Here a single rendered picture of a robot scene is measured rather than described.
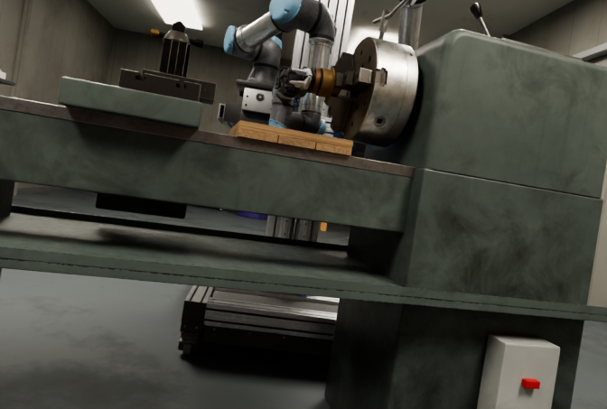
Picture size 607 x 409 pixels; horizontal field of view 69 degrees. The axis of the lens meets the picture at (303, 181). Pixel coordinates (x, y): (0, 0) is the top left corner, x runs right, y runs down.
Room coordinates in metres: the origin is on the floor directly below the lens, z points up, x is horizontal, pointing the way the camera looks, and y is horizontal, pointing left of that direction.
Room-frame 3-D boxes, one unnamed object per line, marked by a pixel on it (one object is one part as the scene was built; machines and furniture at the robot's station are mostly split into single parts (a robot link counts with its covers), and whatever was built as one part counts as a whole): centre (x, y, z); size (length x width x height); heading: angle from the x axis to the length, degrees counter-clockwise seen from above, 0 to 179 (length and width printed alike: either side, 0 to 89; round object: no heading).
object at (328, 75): (1.33, -0.02, 1.08); 0.09 x 0.09 x 0.09; 14
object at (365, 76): (1.26, -0.11, 1.09); 0.12 x 0.11 x 0.05; 14
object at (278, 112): (1.58, 0.10, 0.98); 0.11 x 0.08 x 0.11; 124
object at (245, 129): (1.30, 0.08, 0.89); 0.36 x 0.30 x 0.04; 14
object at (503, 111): (1.48, -0.55, 1.06); 0.59 x 0.48 x 0.39; 104
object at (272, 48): (2.00, 0.25, 1.33); 0.13 x 0.12 x 0.14; 124
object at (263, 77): (2.00, 0.25, 1.21); 0.15 x 0.15 x 0.10
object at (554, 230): (1.48, -0.54, 0.43); 0.60 x 0.48 x 0.86; 104
